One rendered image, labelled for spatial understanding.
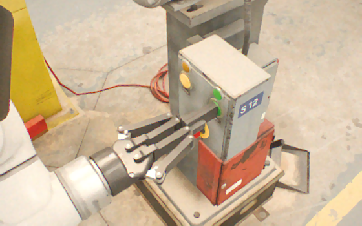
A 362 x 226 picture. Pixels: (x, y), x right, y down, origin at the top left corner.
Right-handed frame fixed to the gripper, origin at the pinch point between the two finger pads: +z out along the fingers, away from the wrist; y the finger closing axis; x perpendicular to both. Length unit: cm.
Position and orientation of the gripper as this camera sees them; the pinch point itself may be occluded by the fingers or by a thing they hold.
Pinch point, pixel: (200, 117)
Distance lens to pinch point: 64.3
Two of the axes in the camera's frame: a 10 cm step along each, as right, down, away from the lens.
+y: 6.1, 6.0, -5.2
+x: 0.0, -6.6, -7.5
